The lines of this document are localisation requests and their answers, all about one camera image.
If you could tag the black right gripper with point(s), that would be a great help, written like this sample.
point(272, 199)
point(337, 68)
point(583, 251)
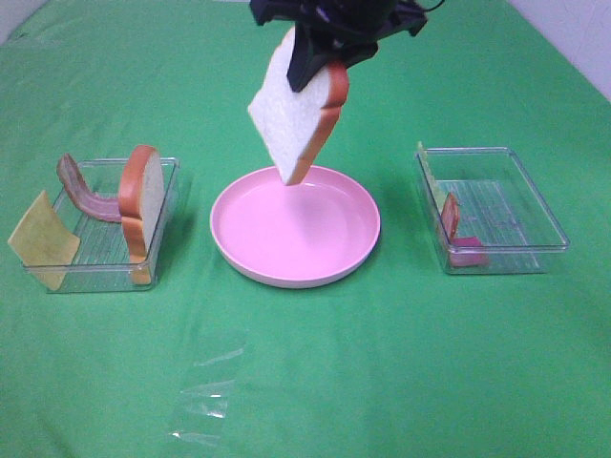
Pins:
point(348, 31)

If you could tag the white bread slice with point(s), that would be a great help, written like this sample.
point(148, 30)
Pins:
point(295, 126)

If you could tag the green lettuce leaf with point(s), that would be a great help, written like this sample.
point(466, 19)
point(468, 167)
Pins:
point(439, 196)

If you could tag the pink round plate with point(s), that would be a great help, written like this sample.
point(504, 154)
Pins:
point(299, 236)

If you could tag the left bread slice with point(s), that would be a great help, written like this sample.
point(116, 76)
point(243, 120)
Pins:
point(140, 198)

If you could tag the clear right plastic container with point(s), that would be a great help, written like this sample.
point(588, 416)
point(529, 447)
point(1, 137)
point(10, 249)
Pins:
point(494, 220)

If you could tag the clear plastic container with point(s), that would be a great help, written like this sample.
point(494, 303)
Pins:
point(494, 220)
point(101, 262)

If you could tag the clear left plastic container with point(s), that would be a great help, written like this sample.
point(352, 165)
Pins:
point(101, 262)

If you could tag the green tablecloth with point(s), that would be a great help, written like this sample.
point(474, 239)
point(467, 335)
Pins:
point(397, 360)

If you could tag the yellow cheese slice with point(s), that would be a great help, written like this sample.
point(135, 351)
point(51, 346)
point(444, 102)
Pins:
point(43, 242)

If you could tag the clear plastic wrap sheet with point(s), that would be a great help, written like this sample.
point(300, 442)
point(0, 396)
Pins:
point(196, 425)

